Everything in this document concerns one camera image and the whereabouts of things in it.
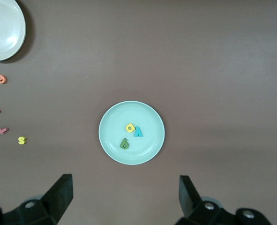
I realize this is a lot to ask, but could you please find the light green plate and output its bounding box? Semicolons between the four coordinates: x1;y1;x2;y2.
98;100;165;165

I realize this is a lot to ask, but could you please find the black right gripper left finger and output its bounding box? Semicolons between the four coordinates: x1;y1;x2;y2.
0;173;73;225

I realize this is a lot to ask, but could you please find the yellow letter a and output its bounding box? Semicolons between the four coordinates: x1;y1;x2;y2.
125;122;136;134

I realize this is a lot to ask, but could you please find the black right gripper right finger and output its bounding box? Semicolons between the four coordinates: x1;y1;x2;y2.
174;175;272;225

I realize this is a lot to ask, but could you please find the teal letter y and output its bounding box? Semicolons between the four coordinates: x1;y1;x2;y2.
133;126;144;138

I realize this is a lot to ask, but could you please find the off-white plate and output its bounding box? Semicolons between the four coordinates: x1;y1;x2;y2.
0;0;26;62

